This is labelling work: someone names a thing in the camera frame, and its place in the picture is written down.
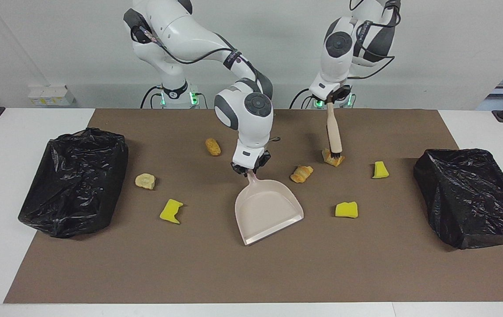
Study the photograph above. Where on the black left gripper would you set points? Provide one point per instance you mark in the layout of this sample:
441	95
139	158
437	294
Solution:
342	93

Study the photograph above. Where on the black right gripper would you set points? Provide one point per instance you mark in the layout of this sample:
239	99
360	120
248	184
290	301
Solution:
266	158

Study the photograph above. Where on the beige hand brush black bristles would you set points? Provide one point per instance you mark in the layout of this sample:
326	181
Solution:
334	132

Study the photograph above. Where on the brown oval bread nugget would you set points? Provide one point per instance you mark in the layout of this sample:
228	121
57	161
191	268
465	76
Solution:
212	147

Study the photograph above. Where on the beige plastic dustpan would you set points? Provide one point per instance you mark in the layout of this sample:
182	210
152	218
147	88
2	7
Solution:
269	211

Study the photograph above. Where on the striped toy croissant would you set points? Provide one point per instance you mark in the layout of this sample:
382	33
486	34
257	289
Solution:
302	174
334	161

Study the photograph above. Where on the small yellow sponge piece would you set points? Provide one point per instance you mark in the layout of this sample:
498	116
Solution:
380	171

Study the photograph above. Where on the notched yellow sponge piece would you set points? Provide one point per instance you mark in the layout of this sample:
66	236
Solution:
171	212

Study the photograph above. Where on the pale yellow food piece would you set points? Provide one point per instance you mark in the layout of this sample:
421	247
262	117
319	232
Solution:
145	181

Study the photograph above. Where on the large yellow sponge piece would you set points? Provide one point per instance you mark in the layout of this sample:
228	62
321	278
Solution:
346	210

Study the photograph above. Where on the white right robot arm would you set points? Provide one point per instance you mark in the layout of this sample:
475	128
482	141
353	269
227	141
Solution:
189	31

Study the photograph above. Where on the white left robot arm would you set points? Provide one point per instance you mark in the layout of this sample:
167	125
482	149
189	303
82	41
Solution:
339	48

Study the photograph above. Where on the black bag lined bin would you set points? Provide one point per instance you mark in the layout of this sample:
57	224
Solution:
73	185
471	198

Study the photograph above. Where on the brown table mat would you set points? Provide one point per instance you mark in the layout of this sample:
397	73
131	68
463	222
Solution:
251	273

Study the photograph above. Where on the white wall socket box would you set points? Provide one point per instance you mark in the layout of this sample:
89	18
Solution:
51	96

